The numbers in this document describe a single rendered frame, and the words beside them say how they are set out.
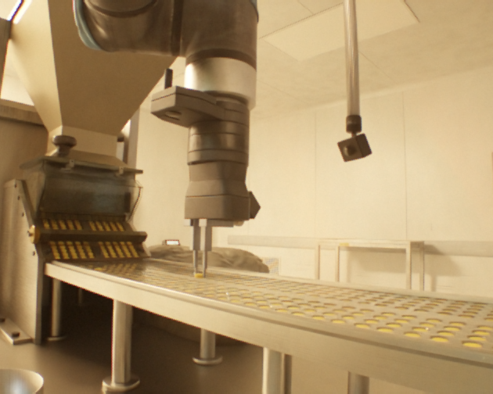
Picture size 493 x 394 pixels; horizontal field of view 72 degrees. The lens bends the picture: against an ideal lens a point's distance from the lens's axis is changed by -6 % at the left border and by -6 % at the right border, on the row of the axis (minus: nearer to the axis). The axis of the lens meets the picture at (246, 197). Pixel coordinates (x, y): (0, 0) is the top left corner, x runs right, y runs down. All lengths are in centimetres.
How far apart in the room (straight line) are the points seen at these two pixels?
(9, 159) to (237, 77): 77
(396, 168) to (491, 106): 114
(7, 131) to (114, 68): 36
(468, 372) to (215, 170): 30
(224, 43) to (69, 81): 47
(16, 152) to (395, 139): 391
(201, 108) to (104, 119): 52
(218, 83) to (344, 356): 31
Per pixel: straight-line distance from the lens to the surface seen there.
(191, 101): 39
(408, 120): 440
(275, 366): 32
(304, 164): 493
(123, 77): 89
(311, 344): 27
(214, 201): 41
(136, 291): 44
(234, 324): 31
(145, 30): 46
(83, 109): 87
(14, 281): 91
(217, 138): 41
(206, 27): 46
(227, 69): 43
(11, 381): 39
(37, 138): 110
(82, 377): 60
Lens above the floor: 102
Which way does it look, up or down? 5 degrees up
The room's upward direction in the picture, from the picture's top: 1 degrees clockwise
